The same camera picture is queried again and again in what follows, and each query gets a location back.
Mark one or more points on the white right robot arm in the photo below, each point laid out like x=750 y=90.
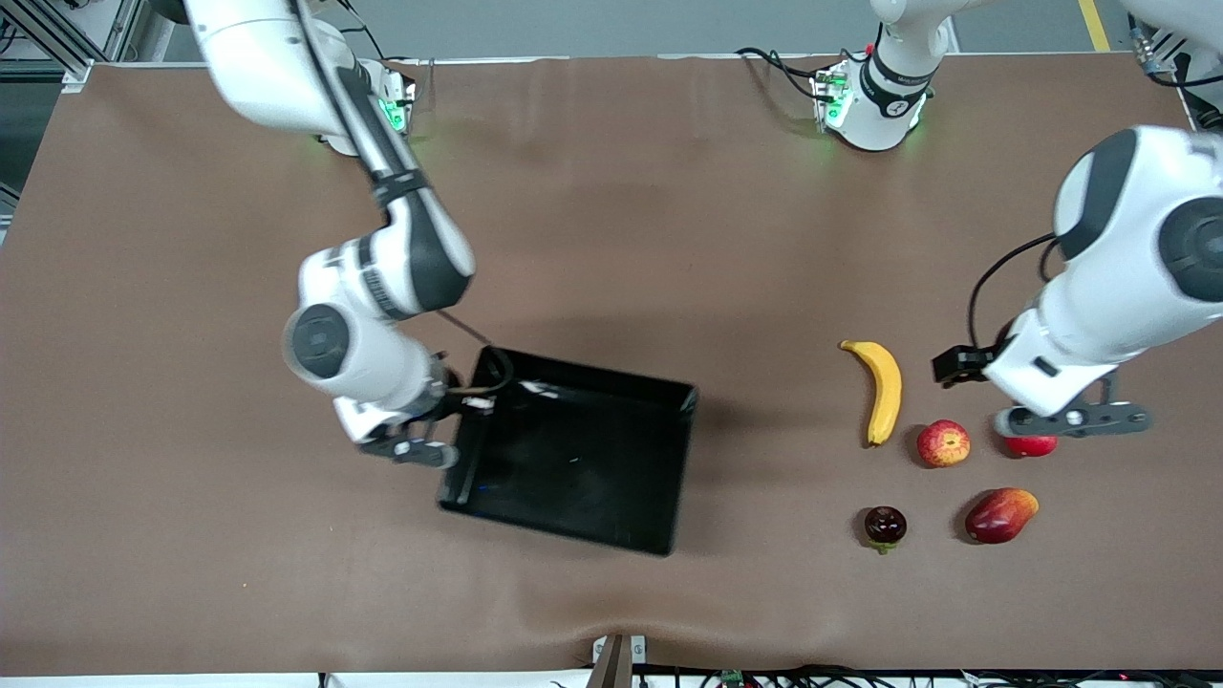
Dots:
x=258 y=67

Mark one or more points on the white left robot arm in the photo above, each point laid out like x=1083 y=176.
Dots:
x=1127 y=268

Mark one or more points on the black plastic box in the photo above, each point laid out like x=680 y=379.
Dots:
x=573 y=468

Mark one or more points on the yellow banana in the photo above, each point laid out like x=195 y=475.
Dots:
x=887 y=392

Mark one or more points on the aluminium frame profile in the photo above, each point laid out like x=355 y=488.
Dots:
x=76 y=72
x=1170 y=48

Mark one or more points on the small green circuit board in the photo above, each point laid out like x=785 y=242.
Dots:
x=732 y=677

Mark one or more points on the red yellow mango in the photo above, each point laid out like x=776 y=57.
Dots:
x=998 y=516

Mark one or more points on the red pomegranate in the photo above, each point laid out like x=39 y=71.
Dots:
x=1030 y=446

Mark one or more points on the brown table mat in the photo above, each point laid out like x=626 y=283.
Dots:
x=287 y=573

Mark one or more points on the grey metal bracket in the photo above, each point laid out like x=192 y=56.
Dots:
x=638 y=650

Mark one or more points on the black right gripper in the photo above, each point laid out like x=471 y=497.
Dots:
x=449 y=399

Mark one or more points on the red yellow apple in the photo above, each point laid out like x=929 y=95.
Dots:
x=944 y=443

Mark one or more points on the dark purple mangosteen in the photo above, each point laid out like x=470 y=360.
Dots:
x=885 y=525

